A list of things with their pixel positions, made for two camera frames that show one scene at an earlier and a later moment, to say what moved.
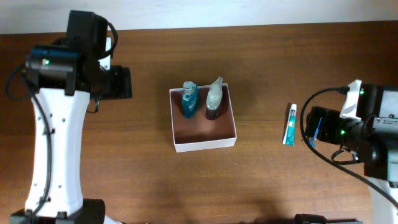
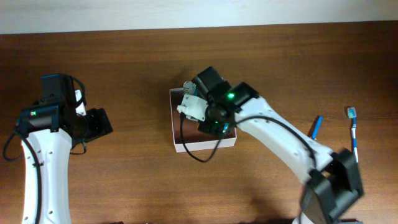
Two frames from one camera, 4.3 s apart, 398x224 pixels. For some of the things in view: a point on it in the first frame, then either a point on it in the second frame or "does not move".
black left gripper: x=123 y=89 -> x=101 y=123
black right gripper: x=329 y=116 -> x=216 y=129
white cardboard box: x=199 y=133 does not move
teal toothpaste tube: x=289 y=139 -> x=226 y=127
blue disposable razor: x=313 y=140 does not move
